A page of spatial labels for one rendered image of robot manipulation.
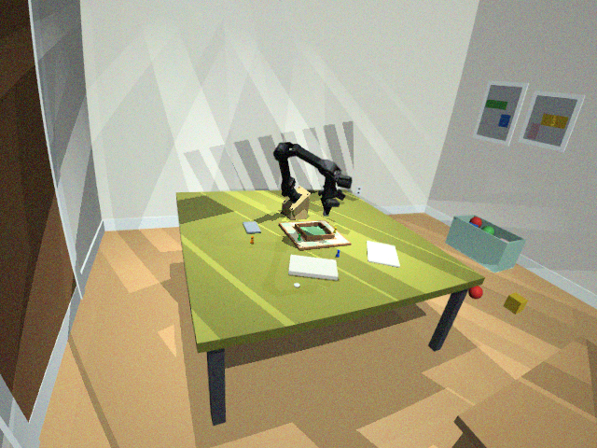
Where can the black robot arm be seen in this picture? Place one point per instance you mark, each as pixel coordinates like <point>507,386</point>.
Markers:
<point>325,167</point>

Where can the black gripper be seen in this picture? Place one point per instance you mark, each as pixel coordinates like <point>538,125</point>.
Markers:
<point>327,198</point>

